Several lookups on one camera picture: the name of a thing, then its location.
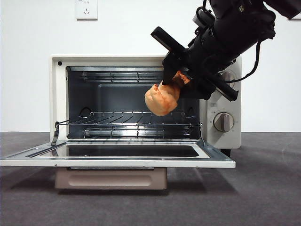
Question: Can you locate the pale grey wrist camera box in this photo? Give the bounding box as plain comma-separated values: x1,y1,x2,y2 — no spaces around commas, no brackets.
192,10,216,30

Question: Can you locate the black camera cable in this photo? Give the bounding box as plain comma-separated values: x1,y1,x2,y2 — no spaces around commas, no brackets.
196,0,214,30

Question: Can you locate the timer knob with beige grip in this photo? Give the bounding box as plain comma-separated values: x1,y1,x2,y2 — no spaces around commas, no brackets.
213,112,235,132

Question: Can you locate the metal wire oven rack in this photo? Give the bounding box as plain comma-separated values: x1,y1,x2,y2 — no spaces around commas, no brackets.
55,111,203,139

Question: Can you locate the temperature knob with beige grip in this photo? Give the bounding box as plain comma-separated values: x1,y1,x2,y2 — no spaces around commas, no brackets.
220,72,236,83

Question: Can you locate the oven door with beige handle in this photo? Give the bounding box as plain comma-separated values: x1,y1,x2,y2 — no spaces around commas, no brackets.
0,138,236,190

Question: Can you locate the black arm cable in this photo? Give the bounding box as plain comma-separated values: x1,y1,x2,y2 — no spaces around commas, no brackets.
239,40,262,82

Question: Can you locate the white Toshiba toaster oven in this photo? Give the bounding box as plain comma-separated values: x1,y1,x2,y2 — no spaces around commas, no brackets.
0,53,242,190

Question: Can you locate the orange-brown bread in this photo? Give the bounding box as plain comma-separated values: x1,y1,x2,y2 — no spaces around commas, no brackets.
144,72,191,116

